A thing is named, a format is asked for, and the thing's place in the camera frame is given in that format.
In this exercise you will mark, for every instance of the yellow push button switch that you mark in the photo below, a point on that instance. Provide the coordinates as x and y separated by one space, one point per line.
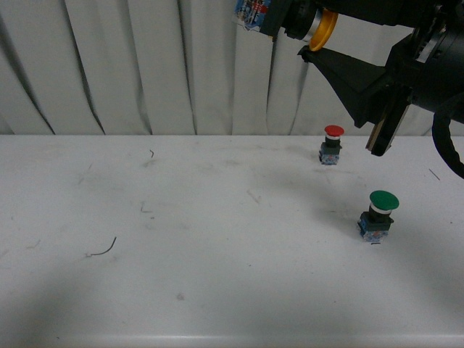
301 20

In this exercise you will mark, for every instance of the white pleated curtain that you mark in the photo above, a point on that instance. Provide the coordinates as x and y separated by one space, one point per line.
158 68

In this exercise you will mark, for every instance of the green push button switch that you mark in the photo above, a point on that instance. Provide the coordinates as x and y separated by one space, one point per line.
375 223

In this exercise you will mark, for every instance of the red push button switch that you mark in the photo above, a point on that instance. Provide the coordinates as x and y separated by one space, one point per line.
331 147

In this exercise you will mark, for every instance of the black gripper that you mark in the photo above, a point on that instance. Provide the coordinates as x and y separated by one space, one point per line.
424 69

